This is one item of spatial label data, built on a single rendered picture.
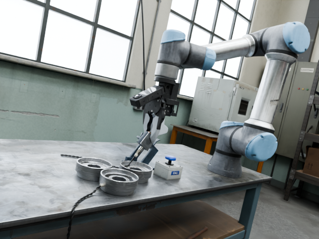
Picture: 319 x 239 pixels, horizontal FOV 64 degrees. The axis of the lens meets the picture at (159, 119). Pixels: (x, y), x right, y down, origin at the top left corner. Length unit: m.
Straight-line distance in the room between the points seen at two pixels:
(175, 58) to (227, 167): 0.54
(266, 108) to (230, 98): 1.94
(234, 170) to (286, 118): 3.42
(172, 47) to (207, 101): 2.35
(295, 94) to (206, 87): 1.77
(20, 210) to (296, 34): 0.99
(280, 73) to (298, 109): 3.41
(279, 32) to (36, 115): 1.90
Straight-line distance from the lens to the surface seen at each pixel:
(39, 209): 0.60
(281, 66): 1.07
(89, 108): 2.53
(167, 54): 0.82
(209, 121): 3.09
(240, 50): 1.12
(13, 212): 0.59
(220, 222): 1.33
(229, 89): 3.00
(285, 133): 4.50
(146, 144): 0.83
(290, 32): 1.07
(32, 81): 2.31
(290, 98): 4.53
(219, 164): 1.14
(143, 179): 0.80
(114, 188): 0.68
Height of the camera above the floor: 1.07
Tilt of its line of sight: 5 degrees down
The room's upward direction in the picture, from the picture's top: 11 degrees clockwise
